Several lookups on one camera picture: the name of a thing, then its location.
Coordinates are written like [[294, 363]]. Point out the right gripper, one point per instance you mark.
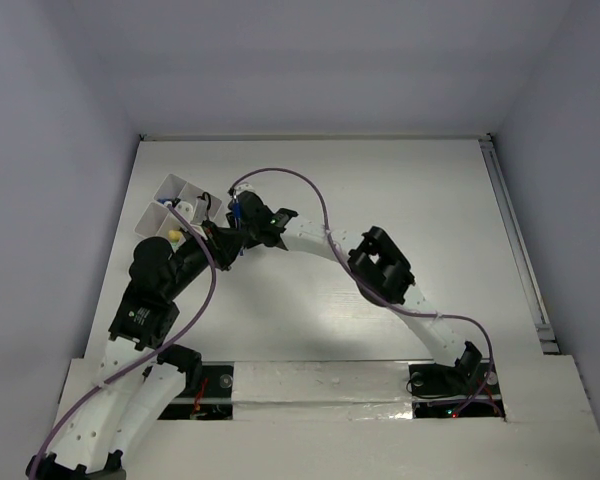
[[253, 242]]

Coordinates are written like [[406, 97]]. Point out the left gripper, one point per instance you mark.
[[224, 243]]

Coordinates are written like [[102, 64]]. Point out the blue ballpoint pen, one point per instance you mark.
[[237, 213]]

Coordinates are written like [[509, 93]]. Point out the black handled scissors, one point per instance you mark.
[[207, 197]]

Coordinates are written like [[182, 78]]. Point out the yellow highlighter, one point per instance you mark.
[[174, 236]]

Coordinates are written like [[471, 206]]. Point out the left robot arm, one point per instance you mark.
[[143, 367]]

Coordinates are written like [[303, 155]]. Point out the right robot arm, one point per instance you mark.
[[380, 270]]

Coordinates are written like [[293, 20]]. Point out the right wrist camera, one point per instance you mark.
[[240, 188]]

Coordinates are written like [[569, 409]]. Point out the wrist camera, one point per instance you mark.
[[240, 188], [194, 212]]

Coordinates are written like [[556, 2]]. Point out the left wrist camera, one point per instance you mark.
[[194, 212]]

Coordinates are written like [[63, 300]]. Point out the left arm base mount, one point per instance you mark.
[[207, 393]]

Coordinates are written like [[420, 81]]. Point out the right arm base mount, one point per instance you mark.
[[436, 394]]

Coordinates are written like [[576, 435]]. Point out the aluminium side rail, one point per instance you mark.
[[544, 330]]

